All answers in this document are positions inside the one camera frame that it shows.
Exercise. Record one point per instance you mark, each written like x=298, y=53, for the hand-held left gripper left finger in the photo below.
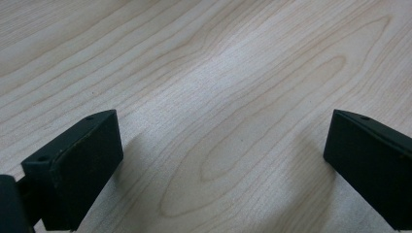
x=77, y=174

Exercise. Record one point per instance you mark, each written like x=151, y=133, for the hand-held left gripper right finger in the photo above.
x=372, y=161

